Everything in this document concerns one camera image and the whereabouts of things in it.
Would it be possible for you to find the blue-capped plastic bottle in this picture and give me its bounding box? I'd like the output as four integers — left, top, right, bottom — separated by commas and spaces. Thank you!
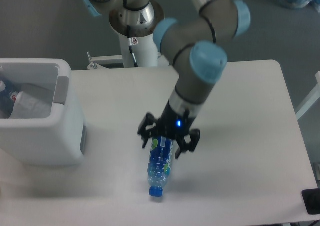
147, 136, 174, 197

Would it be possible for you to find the white trash can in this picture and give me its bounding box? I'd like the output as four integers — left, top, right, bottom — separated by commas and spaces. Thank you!
0, 58, 87, 166

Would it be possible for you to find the white plastic bag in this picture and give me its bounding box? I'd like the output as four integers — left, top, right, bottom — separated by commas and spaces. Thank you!
9, 83, 56, 119

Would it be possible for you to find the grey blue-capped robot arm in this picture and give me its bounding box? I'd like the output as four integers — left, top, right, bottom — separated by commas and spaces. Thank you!
83, 0, 251, 157

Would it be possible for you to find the black device at table edge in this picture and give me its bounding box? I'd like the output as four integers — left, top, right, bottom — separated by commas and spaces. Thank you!
301, 188, 320, 215

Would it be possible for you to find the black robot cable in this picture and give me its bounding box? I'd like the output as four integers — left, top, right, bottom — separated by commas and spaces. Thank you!
126, 25, 139, 68

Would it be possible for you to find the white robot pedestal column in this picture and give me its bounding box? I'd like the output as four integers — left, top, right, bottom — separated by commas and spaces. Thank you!
118, 34, 158, 68

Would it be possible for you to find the white metal base frame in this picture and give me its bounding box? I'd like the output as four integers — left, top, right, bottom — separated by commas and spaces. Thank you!
86, 51, 176, 70

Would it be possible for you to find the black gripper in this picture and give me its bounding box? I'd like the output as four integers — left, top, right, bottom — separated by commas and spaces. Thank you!
138, 102, 201, 159

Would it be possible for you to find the white frame at right edge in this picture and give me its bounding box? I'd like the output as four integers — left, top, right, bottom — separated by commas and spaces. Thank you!
295, 71, 320, 120

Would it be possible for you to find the clear bottle with red label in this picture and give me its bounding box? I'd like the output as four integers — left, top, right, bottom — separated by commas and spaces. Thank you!
0, 74, 20, 118

